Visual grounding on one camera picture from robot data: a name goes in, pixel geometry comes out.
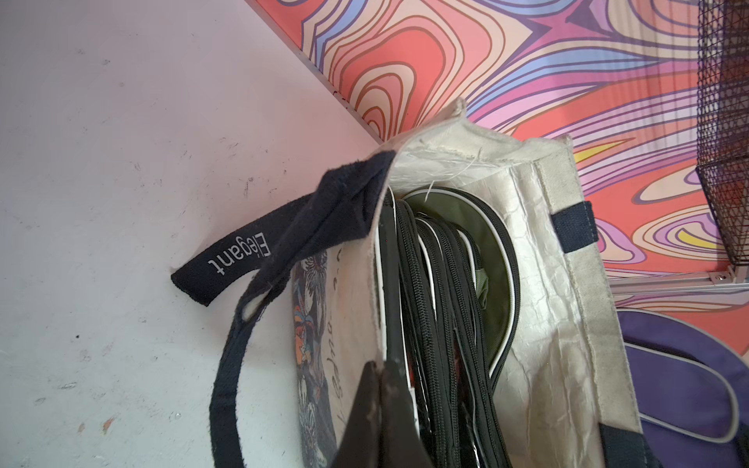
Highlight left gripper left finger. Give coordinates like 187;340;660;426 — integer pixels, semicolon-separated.
331;362;382;468

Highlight olive green paddle case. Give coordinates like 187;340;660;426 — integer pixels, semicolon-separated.
404;187;521;388

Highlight black paddle cases in bag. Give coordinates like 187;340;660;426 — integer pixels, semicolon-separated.
376;194;510;467

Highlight purple paddle case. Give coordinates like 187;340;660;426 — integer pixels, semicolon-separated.
618;308;748;467

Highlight beige canvas tote bag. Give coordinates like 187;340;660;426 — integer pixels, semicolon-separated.
172;100;657;467

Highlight back black wire basket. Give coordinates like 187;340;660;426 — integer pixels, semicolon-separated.
696;1;748;266

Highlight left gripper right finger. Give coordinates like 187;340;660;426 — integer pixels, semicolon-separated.
380;361;433;468

